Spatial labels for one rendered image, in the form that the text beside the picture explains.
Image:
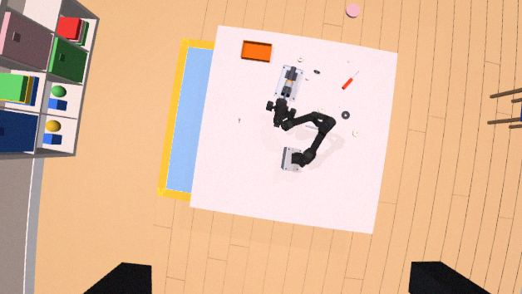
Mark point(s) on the brown open tray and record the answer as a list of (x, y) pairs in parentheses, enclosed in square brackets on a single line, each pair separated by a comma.
[(256, 51)]

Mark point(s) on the red-handled screwdriver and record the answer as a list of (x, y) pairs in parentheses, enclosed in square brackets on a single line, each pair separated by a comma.
[(348, 82)]

